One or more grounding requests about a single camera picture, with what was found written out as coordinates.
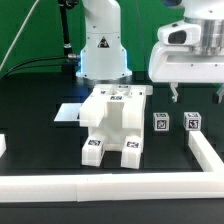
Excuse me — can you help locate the white marker base plate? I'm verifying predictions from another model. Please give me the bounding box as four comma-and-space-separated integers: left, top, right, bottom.
54, 103, 82, 122

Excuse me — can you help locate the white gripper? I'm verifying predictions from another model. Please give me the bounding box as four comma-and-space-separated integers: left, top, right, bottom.
148, 43, 224, 104

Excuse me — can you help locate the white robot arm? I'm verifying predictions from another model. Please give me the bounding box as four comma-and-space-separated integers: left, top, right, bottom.
77, 0, 224, 102

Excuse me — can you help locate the white chair back frame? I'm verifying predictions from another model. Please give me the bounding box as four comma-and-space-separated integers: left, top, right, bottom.
79, 84, 153, 129

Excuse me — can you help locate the black cable bundle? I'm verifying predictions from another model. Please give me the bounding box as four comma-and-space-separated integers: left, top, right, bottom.
3, 53, 82, 78

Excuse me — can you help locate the white block at left edge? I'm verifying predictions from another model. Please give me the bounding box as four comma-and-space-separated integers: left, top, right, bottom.
0, 134, 6, 158

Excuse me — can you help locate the white cable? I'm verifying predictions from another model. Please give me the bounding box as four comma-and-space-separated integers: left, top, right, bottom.
0, 0, 40, 73

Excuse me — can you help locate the white tagged cube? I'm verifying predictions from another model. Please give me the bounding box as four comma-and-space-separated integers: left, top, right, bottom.
183, 112, 201, 131
153, 112, 170, 131

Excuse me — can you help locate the black vertical pole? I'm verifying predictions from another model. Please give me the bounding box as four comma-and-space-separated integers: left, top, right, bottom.
57, 0, 79, 76

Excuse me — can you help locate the white L-shaped fence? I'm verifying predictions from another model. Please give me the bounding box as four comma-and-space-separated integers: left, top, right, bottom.
0, 131, 224, 203

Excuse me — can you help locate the white chair seat part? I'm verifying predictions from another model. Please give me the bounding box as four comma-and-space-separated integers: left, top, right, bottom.
88, 113, 144, 151

